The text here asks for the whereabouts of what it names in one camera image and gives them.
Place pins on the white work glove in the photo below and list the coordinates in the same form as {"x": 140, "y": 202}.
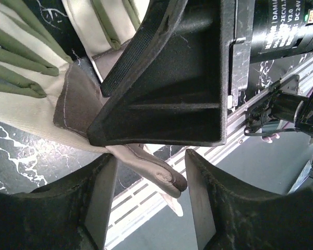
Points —
{"x": 42, "y": 91}

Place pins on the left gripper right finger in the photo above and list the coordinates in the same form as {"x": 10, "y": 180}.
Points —
{"x": 229, "y": 213}

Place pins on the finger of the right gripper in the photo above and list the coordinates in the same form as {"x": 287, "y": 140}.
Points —
{"x": 180, "y": 98}

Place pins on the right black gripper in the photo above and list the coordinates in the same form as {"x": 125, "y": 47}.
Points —
{"x": 266, "y": 30}

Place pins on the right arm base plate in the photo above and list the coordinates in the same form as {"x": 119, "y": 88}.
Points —
{"x": 282, "y": 106}

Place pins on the grey palm work glove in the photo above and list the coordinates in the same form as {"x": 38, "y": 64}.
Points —
{"x": 117, "y": 37}

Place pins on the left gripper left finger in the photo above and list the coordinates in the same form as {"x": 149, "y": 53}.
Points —
{"x": 71, "y": 213}

